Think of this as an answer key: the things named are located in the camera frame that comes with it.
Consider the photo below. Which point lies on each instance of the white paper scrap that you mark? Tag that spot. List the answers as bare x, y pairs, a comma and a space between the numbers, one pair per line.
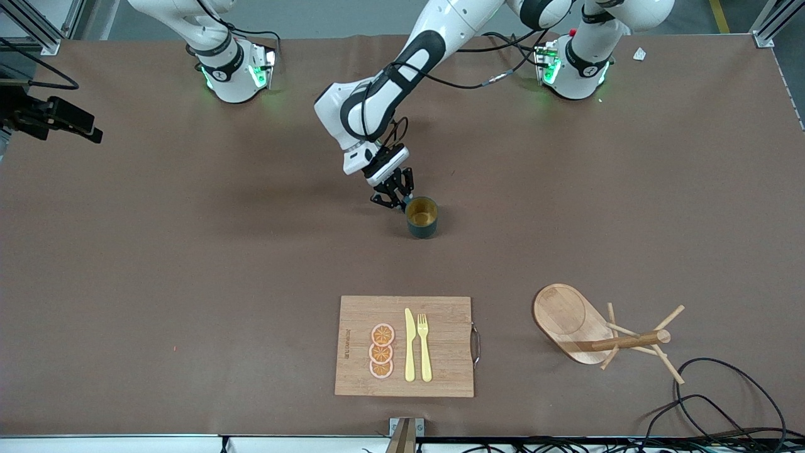
639, 54

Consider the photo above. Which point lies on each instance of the wooden mug rack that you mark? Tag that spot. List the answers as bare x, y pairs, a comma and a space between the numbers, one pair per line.
560, 314

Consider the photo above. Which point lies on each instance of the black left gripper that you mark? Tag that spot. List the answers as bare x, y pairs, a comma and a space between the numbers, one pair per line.
397, 185

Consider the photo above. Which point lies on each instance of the metal table bracket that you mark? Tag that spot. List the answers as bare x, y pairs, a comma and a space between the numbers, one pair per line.
405, 431

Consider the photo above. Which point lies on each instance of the yellow plastic knife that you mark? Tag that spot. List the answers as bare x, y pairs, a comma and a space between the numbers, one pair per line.
410, 352

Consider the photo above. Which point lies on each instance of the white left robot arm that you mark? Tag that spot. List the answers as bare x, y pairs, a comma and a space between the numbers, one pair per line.
377, 107

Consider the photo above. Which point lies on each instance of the yellow plastic fork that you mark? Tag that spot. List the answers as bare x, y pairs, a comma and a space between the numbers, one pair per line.
426, 358

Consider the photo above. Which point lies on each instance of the aluminium frame post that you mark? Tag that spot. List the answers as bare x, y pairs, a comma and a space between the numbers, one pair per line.
770, 28
44, 34

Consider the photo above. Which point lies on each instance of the bamboo cutting board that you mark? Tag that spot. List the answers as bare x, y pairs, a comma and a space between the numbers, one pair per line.
446, 340

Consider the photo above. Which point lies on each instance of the brown table cover sheet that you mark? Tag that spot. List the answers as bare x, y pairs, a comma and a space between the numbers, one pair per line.
188, 283

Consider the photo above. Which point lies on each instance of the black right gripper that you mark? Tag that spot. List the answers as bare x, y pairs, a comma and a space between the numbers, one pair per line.
39, 117

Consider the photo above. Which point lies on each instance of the toy orange slice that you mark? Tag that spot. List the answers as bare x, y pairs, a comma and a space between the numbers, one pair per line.
380, 353
382, 333
381, 370

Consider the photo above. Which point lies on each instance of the dark teal cup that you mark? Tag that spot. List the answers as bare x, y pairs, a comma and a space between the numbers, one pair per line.
422, 220

